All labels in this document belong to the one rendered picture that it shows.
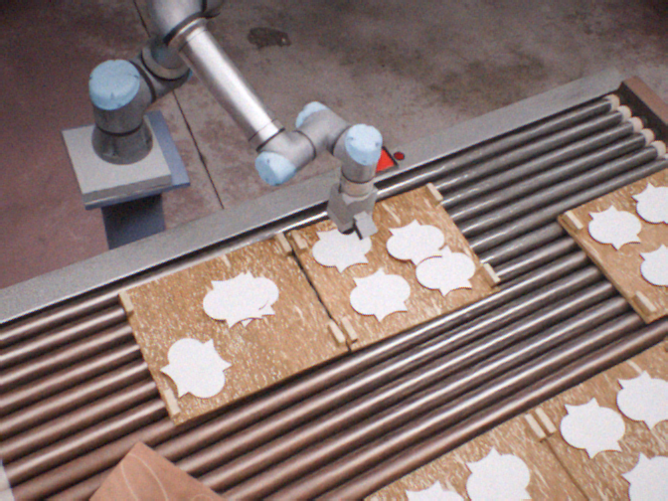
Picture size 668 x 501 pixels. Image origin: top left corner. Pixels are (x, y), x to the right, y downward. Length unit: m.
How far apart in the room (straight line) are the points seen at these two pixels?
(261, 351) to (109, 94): 0.70
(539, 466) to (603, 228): 0.69
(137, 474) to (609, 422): 1.00
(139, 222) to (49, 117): 1.31
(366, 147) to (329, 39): 2.30
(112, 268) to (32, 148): 1.56
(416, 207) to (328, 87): 1.67
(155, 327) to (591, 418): 0.97
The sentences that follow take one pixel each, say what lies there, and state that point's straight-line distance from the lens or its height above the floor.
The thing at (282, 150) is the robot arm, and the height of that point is 1.33.
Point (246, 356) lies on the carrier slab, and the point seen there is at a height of 0.94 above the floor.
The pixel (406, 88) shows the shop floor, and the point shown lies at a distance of 3.78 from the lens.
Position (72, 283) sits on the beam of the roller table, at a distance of 1.99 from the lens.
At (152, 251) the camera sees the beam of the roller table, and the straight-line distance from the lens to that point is 2.01.
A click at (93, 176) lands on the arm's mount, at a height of 0.92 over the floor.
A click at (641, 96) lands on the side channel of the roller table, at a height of 0.95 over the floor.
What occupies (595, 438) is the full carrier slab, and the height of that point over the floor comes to 0.95.
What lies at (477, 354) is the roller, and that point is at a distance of 1.95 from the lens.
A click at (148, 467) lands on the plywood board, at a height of 1.04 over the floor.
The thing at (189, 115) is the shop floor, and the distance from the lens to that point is 3.56.
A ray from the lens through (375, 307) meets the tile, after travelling 1.92.
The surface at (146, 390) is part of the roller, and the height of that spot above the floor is 0.92.
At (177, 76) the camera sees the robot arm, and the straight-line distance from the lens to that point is 2.09.
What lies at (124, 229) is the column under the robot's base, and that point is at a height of 0.65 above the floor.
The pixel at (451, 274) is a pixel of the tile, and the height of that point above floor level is 0.95.
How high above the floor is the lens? 2.57
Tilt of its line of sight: 54 degrees down
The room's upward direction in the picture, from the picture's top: 11 degrees clockwise
